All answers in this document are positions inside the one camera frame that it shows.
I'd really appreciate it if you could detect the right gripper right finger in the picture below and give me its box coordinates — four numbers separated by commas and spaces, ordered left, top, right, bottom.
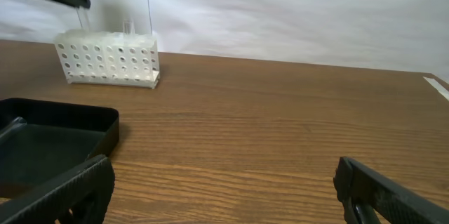
333, 156, 449, 224

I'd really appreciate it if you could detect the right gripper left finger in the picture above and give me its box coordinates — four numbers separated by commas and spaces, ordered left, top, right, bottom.
0, 154, 116, 224

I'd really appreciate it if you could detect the black tray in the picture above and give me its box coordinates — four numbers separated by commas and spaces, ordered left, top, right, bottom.
0, 97, 121, 199

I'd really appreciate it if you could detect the white test tube rack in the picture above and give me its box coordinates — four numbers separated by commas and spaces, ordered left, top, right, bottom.
53, 29, 161, 89

